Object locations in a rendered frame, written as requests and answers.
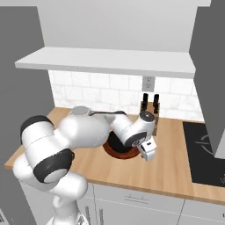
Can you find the grey wall outlet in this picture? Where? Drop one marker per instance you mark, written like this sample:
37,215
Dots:
148,83

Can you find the white drawer front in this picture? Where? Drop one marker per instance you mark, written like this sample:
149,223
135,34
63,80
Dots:
205,212
158,194

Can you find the white open cabinet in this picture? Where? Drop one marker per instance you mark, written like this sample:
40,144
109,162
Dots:
111,61

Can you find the grey tall cabinet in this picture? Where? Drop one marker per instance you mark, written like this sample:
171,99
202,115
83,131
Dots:
20,73

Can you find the black hob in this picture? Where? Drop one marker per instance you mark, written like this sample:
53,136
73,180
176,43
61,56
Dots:
202,158

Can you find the grey range hood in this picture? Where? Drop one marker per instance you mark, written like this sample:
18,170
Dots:
209,73

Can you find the white cupboard door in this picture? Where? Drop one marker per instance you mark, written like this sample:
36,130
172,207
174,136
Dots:
137,215
87,209

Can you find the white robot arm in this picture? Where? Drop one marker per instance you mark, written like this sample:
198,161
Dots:
79,132

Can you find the wooden knife block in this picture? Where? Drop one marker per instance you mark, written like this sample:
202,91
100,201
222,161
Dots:
156,123

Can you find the dark red bowl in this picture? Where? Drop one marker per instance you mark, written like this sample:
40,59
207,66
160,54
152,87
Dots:
117,153

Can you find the grey bowl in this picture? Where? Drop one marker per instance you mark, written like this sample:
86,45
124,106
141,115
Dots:
79,110

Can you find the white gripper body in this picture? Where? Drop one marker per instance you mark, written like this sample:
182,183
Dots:
148,153

